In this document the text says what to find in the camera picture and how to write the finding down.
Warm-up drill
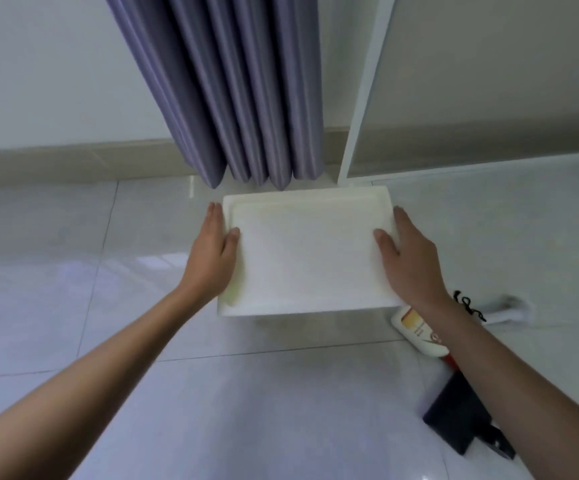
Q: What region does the white bottle with red cap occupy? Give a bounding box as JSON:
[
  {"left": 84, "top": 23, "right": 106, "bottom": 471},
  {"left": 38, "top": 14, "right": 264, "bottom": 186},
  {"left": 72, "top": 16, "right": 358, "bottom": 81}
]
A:
[{"left": 391, "top": 305, "right": 463, "bottom": 371}]

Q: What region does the person's left hand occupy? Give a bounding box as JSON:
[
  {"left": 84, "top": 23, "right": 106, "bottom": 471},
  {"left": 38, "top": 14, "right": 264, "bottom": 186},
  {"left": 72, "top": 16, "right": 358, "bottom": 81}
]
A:
[{"left": 179, "top": 203, "right": 241, "bottom": 302}]

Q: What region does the person's right hand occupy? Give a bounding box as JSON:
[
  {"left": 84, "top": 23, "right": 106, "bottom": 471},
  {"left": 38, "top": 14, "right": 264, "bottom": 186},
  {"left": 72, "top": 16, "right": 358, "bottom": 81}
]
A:
[{"left": 373, "top": 206, "right": 453, "bottom": 316}]

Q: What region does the black cleaver knife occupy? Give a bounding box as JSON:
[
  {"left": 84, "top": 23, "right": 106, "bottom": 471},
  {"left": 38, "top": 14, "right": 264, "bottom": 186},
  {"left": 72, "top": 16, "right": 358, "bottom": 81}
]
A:
[{"left": 423, "top": 371, "right": 517, "bottom": 461}]

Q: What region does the person's left forearm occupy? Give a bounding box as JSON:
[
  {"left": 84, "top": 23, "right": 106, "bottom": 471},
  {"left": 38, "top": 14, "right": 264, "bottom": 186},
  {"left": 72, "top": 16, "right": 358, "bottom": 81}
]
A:
[{"left": 0, "top": 286, "right": 221, "bottom": 480}]

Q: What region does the black string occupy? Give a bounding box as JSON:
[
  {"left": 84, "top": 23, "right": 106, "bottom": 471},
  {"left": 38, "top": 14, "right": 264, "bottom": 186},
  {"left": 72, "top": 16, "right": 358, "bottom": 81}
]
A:
[{"left": 452, "top": 290, "right": 487, "bottom": 323}]

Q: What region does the white cloth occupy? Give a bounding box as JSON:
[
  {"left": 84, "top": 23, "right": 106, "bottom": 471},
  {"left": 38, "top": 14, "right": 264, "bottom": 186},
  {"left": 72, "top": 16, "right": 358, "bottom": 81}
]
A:
[{"left": 480, "top": 294, "right": 536, "bottom": 327}]

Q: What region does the white rectangular plastic tray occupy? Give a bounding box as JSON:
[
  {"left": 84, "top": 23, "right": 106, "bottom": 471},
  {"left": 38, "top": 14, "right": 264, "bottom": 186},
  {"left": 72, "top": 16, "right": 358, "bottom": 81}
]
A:
[{"left": 217, "top": 186, "right": 404, "bottom": 318}]

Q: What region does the purple pleated curtain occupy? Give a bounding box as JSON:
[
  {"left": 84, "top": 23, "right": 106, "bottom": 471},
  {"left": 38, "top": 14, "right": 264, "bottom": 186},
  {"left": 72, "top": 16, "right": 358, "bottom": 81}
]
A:
[{"left": 103, "top": 0, "right": 327, "bottom": 190}]

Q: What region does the person's right forearm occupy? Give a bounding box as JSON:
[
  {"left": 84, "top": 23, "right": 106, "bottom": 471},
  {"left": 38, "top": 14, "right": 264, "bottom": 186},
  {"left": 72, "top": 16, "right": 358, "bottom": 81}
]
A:
[{"left": 419, "top": 298, "right": 579, "bottom": 480}]

